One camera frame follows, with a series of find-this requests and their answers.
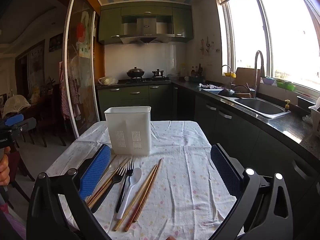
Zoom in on glass sliding door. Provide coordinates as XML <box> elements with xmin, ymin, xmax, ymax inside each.
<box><xmin>62</xmin><ymin>0</ymin><xmax>101</xmax><ymax>139</ymax></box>

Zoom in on slim black plastic fork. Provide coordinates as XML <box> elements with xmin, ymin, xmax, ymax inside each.
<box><xmin>115</xmin><ymin>160</ymin><xmax>135</xmax><ymax>213</ymax></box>

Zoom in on dark wooden chair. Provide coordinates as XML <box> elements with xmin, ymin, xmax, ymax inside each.
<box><xmin>37</xmin><ymin>84</ymin><xmax>68</xmax><ymax>148</ymax></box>

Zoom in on dark stone countertop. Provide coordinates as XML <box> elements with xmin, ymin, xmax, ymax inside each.
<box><xmin>96</xmin><ymin>79</ymin><xmax>320</xmax><ymax>167</ymax></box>

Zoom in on beige mesh food cover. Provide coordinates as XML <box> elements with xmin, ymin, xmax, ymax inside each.
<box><xmin>2</xmin><ymin>94</ymin><xmax>32</xmax><ymax>118</ymax></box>

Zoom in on tall steel faucet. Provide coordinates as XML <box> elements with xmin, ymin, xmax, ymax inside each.
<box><xmin>251</xmin><ymin>50</ymin><xmax>266</xmax><ymax>98</ymax></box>

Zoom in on white dish rag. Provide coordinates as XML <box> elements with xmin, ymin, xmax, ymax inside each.
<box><xmin>196</xmin><ymin>82</ymin><xmax>223</xmax><ymax>90</ymax></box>

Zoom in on person's left hand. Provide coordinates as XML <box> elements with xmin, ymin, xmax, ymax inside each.
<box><xmin>0</xmin><ymin>146</ymin><xmax>11</xmax><ymax>187</ymax></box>

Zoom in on green plastic basket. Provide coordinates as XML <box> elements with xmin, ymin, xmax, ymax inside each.
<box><xmin>276</xmin><ymin>79</ymin><xmax>296</xmax><ymax>92</ymax></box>

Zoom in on kitchen window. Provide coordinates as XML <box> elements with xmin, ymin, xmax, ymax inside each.
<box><xmin>215</xmin><ymin>0</ymin><xmax>320</xmax><ymax>93</ymax></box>

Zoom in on tan wooden chopstick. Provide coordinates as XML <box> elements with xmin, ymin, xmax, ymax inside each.
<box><xmin>114</xmin><ymin>164</ymin><xmax>158</xmax><ymax>231</ymax></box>

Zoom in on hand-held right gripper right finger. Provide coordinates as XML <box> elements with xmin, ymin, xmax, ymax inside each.
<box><xmin>209</xmin><ymin>143</ymin><xmax>293</xmax><ymax>240</ymax></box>

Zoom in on red checked apron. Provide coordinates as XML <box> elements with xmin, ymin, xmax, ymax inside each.
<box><xmin>59</xmin><ymin>61</ymin><xmax>81</xmax><ymax>120</ymax></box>

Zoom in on wall stickers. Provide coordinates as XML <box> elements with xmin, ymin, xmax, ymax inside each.
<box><xmin>200</xmin><ymin>36</ymin><xmax>221</xmax><ymax>55</ymax></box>

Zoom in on white plastic utensil holder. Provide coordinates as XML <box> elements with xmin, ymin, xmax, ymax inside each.
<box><xmin>104</xmin><ymin>106</ymin><xmax>152</xmax><ymax>156</ymax></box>

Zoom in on wall picture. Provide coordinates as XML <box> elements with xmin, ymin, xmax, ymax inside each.
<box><xmin>49</xmin><ymin>32</ymin><xmax>64</xmax><ymax>53</ymax></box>

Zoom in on green lower cabinets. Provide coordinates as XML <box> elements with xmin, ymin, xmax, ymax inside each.
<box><xmin>97</xmin><ymin>84</ymin><xmax>320</xmax><ymax>207</ymax></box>

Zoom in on white dish rack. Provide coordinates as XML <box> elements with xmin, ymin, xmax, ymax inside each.
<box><xmin>308</xmin><ymin>96</ymin><xmax>320</xmax><ymax>131</ymax></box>

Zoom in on white floral tablecloth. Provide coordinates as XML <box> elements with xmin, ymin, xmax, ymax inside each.
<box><xmin>45</xmin><ymin>120</ymin><xmax>247</xmax><ymax>240</ymax></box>

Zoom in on steel range hood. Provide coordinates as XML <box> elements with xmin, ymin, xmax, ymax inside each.
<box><xmin>120</xmin><ymin>15</ymin><xmax>175</xmax><ymax>46</ymax></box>

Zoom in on wooden cutting board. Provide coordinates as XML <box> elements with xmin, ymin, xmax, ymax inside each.
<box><xmin>235</xmin><ymin>67</ymin><xmax>260</xmax><ymax>87</ymax></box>

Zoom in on green cabinets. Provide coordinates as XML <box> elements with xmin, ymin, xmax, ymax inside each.
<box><xmin>97</xmin><ymin>84</ymin><xmax>320</xmax><ymax>207</ymax></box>
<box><xmin>98</xmin><ymin>4</ymin><xmax>195</xmax><ymax>44</ymax></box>

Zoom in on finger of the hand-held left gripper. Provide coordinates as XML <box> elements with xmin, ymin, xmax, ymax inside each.
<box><xmin>7</xmin><ymin>117</ymin><xmax>37</xmax><ymax>137</ymax></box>
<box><xmin>4</xmin><ymin>114</ymin><xmax>25</xmax><ymax>127</ymax></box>

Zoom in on black gas stove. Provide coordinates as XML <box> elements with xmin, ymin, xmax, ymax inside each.
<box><xmin>117</xmin><ymin>76</ymin><xmax>172</xmax><ymax>85</ymax></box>

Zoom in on green upper cabinets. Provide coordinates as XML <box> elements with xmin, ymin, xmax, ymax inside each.
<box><xmin>98</xmin><ymin>4</ymin><xmax>195</xmax><ymax>44</ymax></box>

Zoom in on steel kitchen sink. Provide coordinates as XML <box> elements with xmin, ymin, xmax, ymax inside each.
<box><xmin>234</xmin><ymin>97</ymin><xmax>292</xmax><ymax>119</ymax></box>

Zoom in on white plastic spoon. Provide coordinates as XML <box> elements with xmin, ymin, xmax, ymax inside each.
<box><xmin>116</xmin><ymin>167</ymin><xmax>143</xmax><ymax>220</ymax></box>

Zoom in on black wok with lid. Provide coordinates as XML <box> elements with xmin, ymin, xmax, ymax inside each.
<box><xmin>126</xmin><ymin>67</ymin><xmax>145</xmax><ymax>79</ymax></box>

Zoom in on dark sauce bottles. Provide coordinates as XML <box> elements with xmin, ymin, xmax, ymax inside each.
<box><xmin>190</xmin><ymin>64</ymin><xmax>204</xmax><ymax>78</ymax></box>

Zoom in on light wooden chopstick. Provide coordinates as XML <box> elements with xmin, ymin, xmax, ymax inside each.
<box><xmin>86</xmin><ymin>154</ymin><xmax>117</xmax><ymax>203</ymax></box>
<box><xmin>88</xmin><ymin>157</ymin><xmax>132</xmax><ymax>208</ymax></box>

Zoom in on wide black plastic fork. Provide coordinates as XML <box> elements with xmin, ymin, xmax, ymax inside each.
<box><xmin>91</xmin><ymin>166</ymin><xmax>127</xmax><ymax>213</ymax></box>

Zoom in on black pan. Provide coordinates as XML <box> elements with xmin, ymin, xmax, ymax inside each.
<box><xmin>217</xmin><ymin>85</ymin><xmax>250</xmax><ymax>98</ymax></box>

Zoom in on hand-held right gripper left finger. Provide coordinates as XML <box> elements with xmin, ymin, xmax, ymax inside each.
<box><xmin>26</xmin><ymin>144</ymin><xmax>112</xmax><ymax>240</ymax></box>

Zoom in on small curved faucet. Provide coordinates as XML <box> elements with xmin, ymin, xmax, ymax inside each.
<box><xmin>221</xmin><ymin>64</ymin><xmax>233</xmax><ymax>89</ymax></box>

